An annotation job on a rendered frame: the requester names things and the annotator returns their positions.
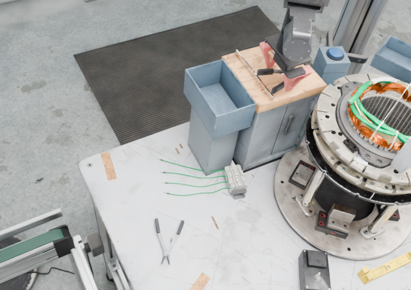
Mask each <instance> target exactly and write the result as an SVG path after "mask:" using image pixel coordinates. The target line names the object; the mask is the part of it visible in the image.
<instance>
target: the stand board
mask: <svg viewBox="0 0 411 290"><path fill-rule="evenodd" d="M239 52H240V54H241V55H242V56H243V57H244V58H245V60H246V61H247V63H249V65H250V66H251V68H252V69H253V70H254V71H255V72H256V74H257V71H258V69H267V66H266V63H265V59H264V56H263V54H262V51H261V48H260V46H257V47H254V48H250V49H247V50H243V51H239ZM221 59H224V60H225V61H226V63H227V64H228V66H229V67H230V68H231V70H232V71H233V72H234V73H235V75H236V77H237V78H238V79H239V80H240V82H241V83H242V84H243V86H244V87H245V89H246V90H247V91H248V93H249V94H250V96H252V98H253V99H254V101H255V102H256V103H257V105H256V109H255V110H256V112H257V113H261V112H264V111H267V110H270V109H273V108H276V107H279V106H282V105H285V104H288V103H291V102H294V101H297V100H300V99H303V98H306V97H309V96H312V95H315V94H318V93H321V92H322V91H323V90H324V89H325V88H326V87H327V84H326V83H325V82H324V81H323V79H322V78H321V77H320V76H319V75H318V74H317V73H316V72H315V71H314V70H313V68H312V67H311V66H310V65H303V64H302V65H299V66H296V67H295V68H297V67H302V66H303V67H306V66H309V67H310V68H311V70H312V71H313V72H312V74H310V75H309V76H307V77H306V78H304V79H303V80H301V81H300V82H299V83H298V84H297V85H296V86H295V87H294V88H293V89H292V90H291V91H288V92H286V91H285V87H284V88H282V89H281V90H280V91H278V92H277V93H275V94H273V96H274V99H273V101H271V100H270V99H269V97H268V96H267V95H266V93H265V92H264V91H263V90H262V88H261V87H260V85H258V83H257V82H256V80H255V79H254V78H253V77H252V75H251V74H250V72H249V71H248V70H247V69H246V67H245V66H244V65H243V64H242V62H241V61H240V59H239V58H238V57H237V56H236V55H235V53H232V54H228V55H225V56H222V58H221ZM272 68H273V69H277V70H281V69H280V68H279V67H278V65H277V64H276V63H275V64H274V66H273V67H272ZM270 69H271V68H270ZM258 77H259V78H260V79H261V80H262V82H263V83H264V84H265V85H266V87H267V88H268V89H269V91H270V92H271V91H272V88H273V87H275V86H276V85H278V84H280V83H281V82H283V81H284V74H281V75H280V74H279V73H274V74H273V75H260V76H258Z"/></svg>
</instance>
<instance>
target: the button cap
mask: <svg viewBox="0 0 411 290"><path fill-rule="evenodd" d="M328 54H329V55H330V56H331V57H333V58H336V59H339V58H342V56H343V52H342V50H340V49H339V48H335V47H333V48H330V49H329V51H328Z"/></svg>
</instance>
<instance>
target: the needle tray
mask: <svg viewBox="0 0 411 290"><path fill-rule="evenodd" d="M370 66H371V67H374V68H375V69H377V70H380V71H381V72H383V73H386V74H387V75H389V76H392V77H393V78H395V79H397V80H400V81H402V82H404V83H408V84H410V83H411V44H409V43H407V42H405V41H403V40H400V39H398V38H396V37H394V36H392V35H390V36H389V37H388V38H387V39H386V41H385V42H384V43H383V45H382V46H381V47H380V48H379V50H378V51H377V52H376V54H375V55H374V57H373V59H372V61H371V63H370Z"/></svg>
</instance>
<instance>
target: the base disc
mask: <svg viewBox="0 0 411 290"><path fill-rule="evenodd" d="M306 145H307V143H305V140H304V141H302V142H301V144H300V147H299V148H298V149H296V150H293V151H290V152H288V153H285V154H284V155H283V157H282V158H281V160H280V162H279V163H278V166H277V168H276V171H275V177H274V191H275V197H276V201H277V203H278V206H279V208H280V210H281V212H282V214H283V215H284V217H285V219H286V220H287V222H288V223H289V224H290V225H291V226H292V228H293V229H294V230H295V231H296V232H297V233H298V234H299V235H300V236H302V237H303V238H304V239H305V240H306V241H308V242H309V243H311V244H312V245H314V246H315V247H317V248H319V249H321V250H323V251H326V252H327V253H329V254H332V255H335V256H339V257H342V258H348V259H374V258H379V257H381V256H385V255H387V254H389V253H391V252H392V251H394V250H395V249H397V248H398V247H399V246H400V245H401V244H402V243H403V242H404V241H405V240H406V238H407V237H408V236H409V234H410V232H411V204H408V205H403V206H399V207H398V210H399V216H400V219H399V221H391V220H387V222H386V223H385V224H384V225H383V227H384V228H385V229H384V232H383V233H381V234H378V235H376V236H374V237H371V238H368V239H366V238H364V237H363V236H362V235H361V233H360V229H361V228H362V227H365V226H368V225H370V224H371V223H372V222H373V220H374V219H375V218H376V216H378V214H379V211H378V207H377V204H375V206H374V209H373V211H372V212H371V214H370V215H368V216H367V217H366V218H364V219H361V220H357V221H351V223H350V231H349V234H348V236H347V238H346V239H342V238H340V237H336V236H333V235H330V234H327V233H324V232H320V231H317V230H315V228H316V221H317V215H318V213H319V211H320V210H321V211H324V210H323V208H321V206H320V205H319V204H318V203H317V201H316V199H315V198H314V200H313V202H314V204H312V205H313V207H314V208H315V210H316V211H315V213H314V215H312V216H307V215H305V214H304V212H303V211H302V209H301V207H300V206H299V204H298V202H297V201H296V196H297V195H298V194H301V193H303V194H305V193H306V191H307V189H308V187H309V186H310V184H311V182H312V180H313V178H314V176H315V174H316V172H317V170H318V167H317V166H316V165H315V163H314V162H313V161H311V159H310V158H309V152H308V149H307V146H306ZM300 160H302V161H304V162H306V163H308V164H310V165H312V166H314V167H316V170H315V172H314V174H313V175H312V177H311V179H310V181H309V182H308V184H307V186H306V188H305V190H302V189H301V188H299V187H297V186H295V185H293V184H291V183H290V182H288V180H289V178H290V176H291V175H292V173H293V172H294V169H295V168H296V166H297V165H298V163H299V161H300ZM400 211H401V212H400ZM324 212H326V211H324ZM370 239H371V240H370ZM325 245H326V246H325ZM345 251H346V252H345Z"/></svg>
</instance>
